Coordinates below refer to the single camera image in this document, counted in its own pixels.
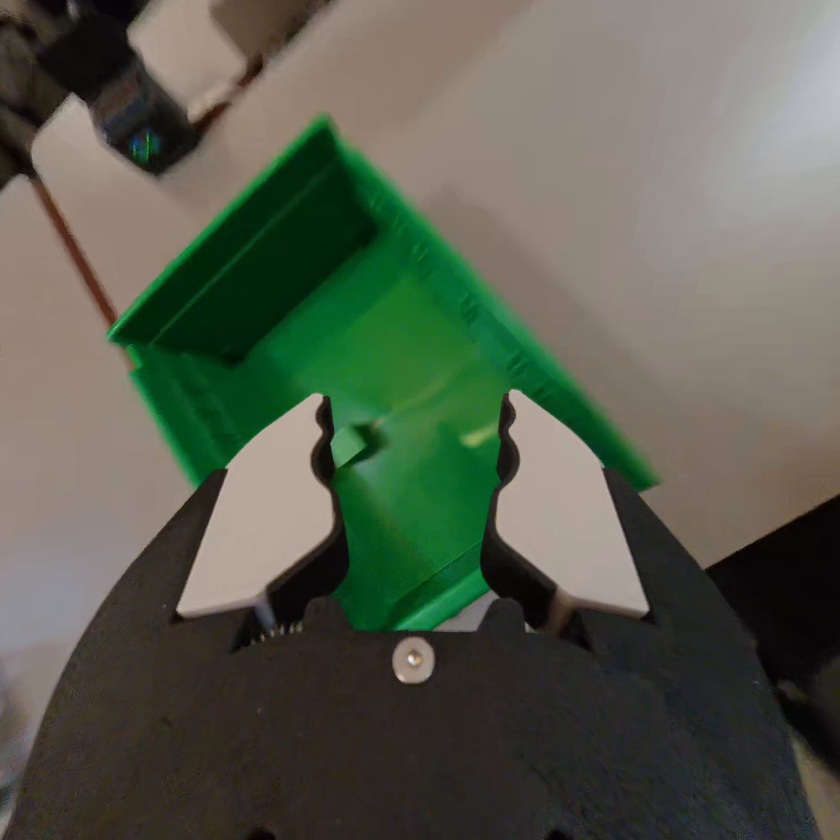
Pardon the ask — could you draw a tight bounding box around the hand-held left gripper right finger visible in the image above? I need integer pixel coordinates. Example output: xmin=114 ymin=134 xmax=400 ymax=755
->
xmin=481 ymin=390 xmax=651 ymax=636

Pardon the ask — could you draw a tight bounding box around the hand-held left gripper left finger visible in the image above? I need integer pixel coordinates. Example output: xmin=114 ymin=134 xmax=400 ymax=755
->
xmin=176 ymin=394 xmax=350 ymax=632

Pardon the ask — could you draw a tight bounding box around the small green cube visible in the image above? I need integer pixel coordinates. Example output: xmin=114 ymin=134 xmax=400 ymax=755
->
xmin=330 ymin=423 xmax=388 ymax=468

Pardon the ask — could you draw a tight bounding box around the green plastic bin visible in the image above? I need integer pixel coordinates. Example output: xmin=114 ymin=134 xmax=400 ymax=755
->
xmin=107 ymin=113 xmax=662 ymax=634

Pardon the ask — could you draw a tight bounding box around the black charger box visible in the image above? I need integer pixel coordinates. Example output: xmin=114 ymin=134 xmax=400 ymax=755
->
xmin=92 ymin=62 xmax=201 ymax=177

